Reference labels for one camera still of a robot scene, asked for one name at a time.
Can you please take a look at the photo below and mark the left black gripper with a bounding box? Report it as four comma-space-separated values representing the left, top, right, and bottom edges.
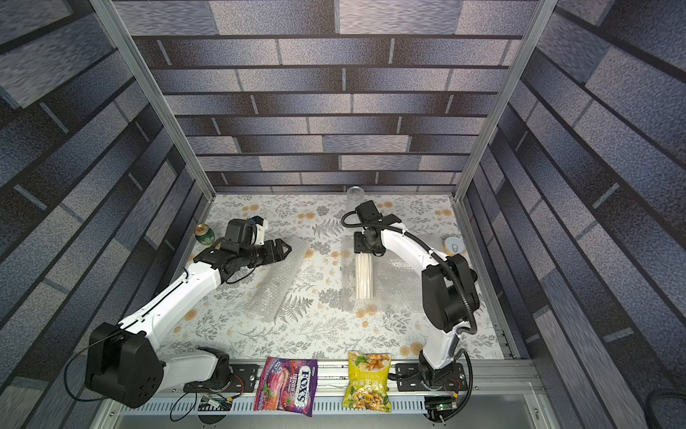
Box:
240, 237, 294, 268

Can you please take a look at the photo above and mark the white ribbed ceramic vase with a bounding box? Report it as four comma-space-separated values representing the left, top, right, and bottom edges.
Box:
355, 253, 373, 300

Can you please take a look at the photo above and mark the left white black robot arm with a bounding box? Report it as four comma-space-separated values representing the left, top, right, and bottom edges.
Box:
84, 216, 292, 409

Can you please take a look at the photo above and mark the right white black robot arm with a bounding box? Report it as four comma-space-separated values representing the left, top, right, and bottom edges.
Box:
341, 200, 480, 388

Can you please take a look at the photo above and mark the green drink can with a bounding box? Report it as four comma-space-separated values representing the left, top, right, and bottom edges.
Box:
194, 225, 216, 247

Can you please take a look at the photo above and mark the white lidded cup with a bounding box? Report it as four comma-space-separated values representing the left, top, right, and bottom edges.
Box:
443, 236, 466, 256

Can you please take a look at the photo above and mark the purple Fox's candy bag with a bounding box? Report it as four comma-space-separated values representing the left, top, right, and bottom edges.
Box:
254, 357, 319, 418

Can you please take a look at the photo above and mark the yellow snack bag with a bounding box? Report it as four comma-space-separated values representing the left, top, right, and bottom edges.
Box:
342, 350, 392, 413

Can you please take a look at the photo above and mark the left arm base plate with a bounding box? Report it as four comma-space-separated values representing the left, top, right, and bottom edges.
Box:
183, 364, 260, 395

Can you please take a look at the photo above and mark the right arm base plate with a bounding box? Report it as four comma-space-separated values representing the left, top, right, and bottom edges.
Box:
389, 362, 469, 393

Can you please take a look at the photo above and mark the right black corrugated cable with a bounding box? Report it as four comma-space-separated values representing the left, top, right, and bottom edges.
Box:
340, 210, 479, 422

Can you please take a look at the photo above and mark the aluminium front rail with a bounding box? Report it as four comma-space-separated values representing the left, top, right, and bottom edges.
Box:
91, 360, 560, 428

